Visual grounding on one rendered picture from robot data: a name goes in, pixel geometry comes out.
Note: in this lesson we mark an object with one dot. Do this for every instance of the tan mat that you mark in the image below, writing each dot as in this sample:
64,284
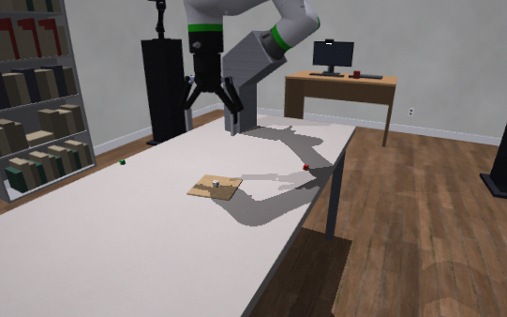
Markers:
227,186

